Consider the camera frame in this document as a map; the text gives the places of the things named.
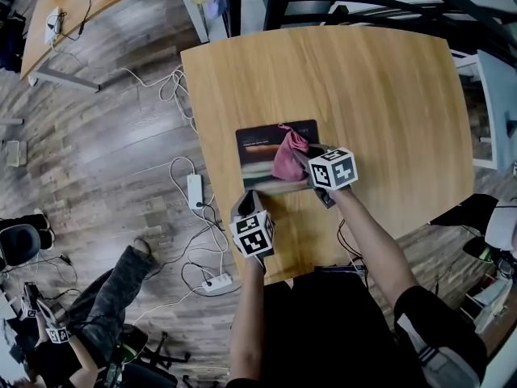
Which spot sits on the pink cloth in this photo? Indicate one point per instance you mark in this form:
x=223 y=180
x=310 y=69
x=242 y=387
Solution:
x=287 y=162

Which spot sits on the person's left forearm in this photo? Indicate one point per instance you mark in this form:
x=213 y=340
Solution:
x=248 y=317

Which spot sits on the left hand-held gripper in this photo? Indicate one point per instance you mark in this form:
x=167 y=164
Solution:
x=254 y=237

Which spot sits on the slim white power strip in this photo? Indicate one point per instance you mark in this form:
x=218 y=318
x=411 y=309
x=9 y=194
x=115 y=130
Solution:
x=195 y=190

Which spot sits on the dark printed mat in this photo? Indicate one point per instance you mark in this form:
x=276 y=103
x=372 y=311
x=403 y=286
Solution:
x=256 y=152

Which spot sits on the person's right forearm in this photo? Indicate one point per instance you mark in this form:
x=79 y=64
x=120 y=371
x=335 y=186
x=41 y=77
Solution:
x=371 y=249

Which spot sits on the person's black clothing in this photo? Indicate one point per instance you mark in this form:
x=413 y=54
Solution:
x=323 y=330

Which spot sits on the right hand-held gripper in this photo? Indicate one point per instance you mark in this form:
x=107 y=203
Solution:
x=333 y=170

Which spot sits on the black office chair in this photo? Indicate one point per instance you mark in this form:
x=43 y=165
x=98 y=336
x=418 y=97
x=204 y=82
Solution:
x=145 y=368

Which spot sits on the black green device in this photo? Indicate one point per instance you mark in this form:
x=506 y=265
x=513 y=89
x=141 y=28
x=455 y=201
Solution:
x=133 y=342

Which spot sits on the white charger block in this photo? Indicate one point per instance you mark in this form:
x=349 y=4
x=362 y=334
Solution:
x=51 y=24

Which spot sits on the black flat box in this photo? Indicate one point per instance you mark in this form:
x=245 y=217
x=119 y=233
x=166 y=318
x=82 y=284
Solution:
x=337 y=270

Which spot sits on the small white floor box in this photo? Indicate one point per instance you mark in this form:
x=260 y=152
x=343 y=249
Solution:
x=16 y=153

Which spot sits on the grey black rounded device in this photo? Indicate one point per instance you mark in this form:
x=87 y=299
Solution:
x=18 y=245

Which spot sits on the white multi-socket power strip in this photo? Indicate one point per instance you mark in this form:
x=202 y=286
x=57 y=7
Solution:
x=218 y=283

